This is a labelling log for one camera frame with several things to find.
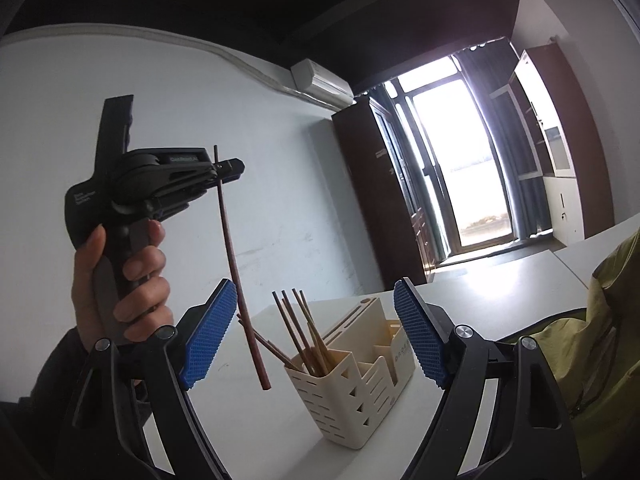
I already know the dark brown wooden chopstick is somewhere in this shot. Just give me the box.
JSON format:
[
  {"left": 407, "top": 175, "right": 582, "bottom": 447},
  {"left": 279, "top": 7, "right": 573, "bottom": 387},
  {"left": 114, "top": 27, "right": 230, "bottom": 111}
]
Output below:
[{"left": 271, "top": 292, "right": 314, "bottom": 375}]

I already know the light bamboo chopstick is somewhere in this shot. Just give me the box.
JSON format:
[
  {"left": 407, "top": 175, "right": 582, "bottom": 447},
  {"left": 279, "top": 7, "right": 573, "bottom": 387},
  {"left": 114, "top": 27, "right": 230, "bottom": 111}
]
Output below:
[
  {"left": 298, "top": 290, "right": 330, "bottom": 375},
  {"left": 292, "top": 288, "right": 335, "bottom": 375}
]

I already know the reddish brown chopstick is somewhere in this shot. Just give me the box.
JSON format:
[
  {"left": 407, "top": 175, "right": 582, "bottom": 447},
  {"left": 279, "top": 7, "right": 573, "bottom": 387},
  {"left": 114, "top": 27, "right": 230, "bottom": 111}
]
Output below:
[{"left": 281, "top": 290, "right": 322, "bottom": 376}]

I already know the dark sleeve forearm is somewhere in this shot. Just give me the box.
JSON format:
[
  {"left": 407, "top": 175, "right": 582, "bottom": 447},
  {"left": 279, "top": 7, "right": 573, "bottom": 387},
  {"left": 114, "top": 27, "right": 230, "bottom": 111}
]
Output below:
[{"left": 1, "top": 328, "right": 165, "bottom": 479}]

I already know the person left hand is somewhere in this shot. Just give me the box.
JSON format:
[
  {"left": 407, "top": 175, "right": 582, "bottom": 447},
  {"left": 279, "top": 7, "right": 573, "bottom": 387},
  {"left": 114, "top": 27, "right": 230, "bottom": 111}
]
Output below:
[{"left": 70, "top": 218, "right": 175, "bottom": 354}]

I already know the cream plastic utensil holder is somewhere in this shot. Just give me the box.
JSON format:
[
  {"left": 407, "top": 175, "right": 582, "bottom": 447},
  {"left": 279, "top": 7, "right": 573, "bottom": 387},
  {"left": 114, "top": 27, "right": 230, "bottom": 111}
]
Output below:
[{"left": 285, "top": 297, "right": 416, "bottom": 450}]

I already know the dark brown tall cabinet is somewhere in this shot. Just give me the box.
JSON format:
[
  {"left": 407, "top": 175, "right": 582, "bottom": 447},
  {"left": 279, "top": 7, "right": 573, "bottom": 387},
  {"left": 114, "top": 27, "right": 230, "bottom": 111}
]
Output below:
[{"left": 332, "top": 96, "right": 434, "bottom": 289}]

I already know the glass balcony door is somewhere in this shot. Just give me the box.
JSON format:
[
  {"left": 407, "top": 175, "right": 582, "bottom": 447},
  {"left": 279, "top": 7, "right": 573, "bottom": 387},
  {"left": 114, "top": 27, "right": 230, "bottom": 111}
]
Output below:
[{"left": 383, "top": 55, "right": 516, "bottom": 257}]

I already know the olive green jacket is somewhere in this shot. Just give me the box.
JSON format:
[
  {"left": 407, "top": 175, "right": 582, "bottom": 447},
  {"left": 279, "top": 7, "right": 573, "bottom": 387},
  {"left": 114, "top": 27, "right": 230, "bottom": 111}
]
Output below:
[{"left": 503, "top": 233, "right": 639, "bottom": 479}]

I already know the white air conditioner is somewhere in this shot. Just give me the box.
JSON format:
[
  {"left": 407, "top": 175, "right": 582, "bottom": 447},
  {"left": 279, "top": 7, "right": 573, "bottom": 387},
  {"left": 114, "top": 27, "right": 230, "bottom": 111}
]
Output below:
[{"left": 291, "top": 58, "right": 354, "bottom": 110}]

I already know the brown white glass cabinet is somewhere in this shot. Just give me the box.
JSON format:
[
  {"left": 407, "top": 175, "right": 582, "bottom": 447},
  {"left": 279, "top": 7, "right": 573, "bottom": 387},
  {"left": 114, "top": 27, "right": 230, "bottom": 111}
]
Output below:
[{"left": 489, "top": 42, "right": 614, "bottom": 246}]

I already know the dark blue curtain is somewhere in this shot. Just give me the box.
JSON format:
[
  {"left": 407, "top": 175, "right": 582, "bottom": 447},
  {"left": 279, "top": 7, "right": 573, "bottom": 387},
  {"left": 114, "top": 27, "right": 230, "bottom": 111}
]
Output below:
[{"left": 454, "top": 38, "right": 551, "bottom": 240}]

